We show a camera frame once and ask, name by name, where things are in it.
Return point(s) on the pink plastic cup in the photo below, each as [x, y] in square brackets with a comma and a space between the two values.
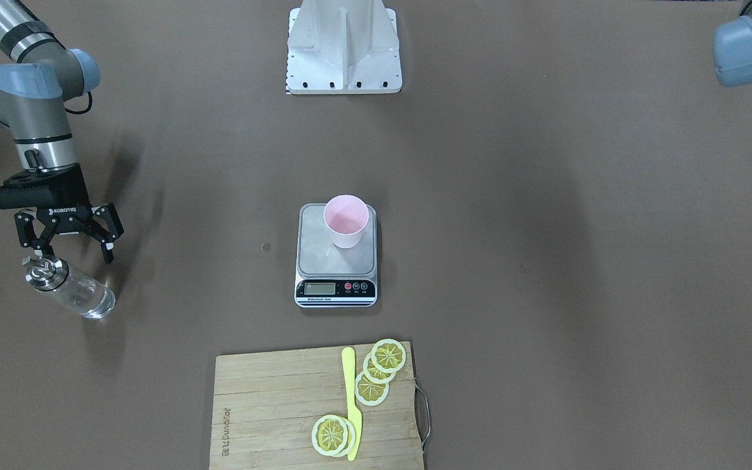
[345, 217]

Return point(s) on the yellow plastic knife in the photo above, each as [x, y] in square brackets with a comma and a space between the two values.
[354, 415]

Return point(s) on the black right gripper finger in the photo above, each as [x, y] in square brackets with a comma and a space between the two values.
[42, 243]
[104, 225]

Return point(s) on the lemon slice front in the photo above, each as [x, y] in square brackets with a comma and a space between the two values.
[328, 435]

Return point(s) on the glass sauce bottle steel cap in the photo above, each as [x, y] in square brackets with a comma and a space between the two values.
[60, 281]

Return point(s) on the lemon slice middle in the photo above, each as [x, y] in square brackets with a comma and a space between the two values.
[374, 374]

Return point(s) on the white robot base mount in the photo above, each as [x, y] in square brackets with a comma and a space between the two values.
[343, 48]

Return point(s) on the silver kitchen scale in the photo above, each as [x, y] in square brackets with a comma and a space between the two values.
[327, 276]

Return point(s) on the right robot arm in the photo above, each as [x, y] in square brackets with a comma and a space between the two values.
[35, 86]

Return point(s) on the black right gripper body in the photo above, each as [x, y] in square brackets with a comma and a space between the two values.
[66, 216]

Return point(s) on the bamboo cutting board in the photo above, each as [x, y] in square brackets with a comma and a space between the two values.
[266, 403]

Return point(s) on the lemon slice lower of stack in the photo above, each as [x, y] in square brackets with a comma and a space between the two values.
[368, 392]

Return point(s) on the lemon slice under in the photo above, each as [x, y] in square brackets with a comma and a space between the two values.
[351, 438]

